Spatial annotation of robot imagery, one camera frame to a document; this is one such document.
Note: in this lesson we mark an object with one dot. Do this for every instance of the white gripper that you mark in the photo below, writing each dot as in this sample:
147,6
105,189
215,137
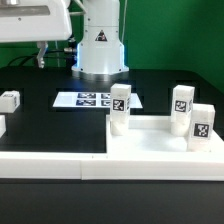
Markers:
35,20

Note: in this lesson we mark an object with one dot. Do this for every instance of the white square tabletop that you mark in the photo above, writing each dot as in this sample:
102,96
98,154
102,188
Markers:
146,135

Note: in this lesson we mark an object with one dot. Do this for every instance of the white sheet with tags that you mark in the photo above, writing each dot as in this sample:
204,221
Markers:
82,99

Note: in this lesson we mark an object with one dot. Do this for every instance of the white U-shaped fence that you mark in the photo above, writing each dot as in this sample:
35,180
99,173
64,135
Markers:
105,166

